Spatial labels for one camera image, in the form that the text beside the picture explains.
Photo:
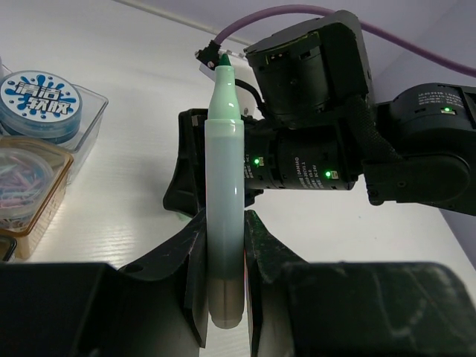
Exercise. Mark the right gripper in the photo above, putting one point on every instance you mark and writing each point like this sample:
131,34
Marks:
306,73

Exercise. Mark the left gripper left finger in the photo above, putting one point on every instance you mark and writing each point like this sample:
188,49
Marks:
153,306

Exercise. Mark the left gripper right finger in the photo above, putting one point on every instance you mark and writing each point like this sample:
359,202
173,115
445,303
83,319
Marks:
296,308

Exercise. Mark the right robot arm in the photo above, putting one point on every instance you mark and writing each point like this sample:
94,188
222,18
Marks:
417,148

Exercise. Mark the clear plastic bin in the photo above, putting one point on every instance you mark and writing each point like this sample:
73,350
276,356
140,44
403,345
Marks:
81,144

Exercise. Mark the grey plastic bin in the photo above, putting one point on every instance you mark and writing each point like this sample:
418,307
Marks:
8,247

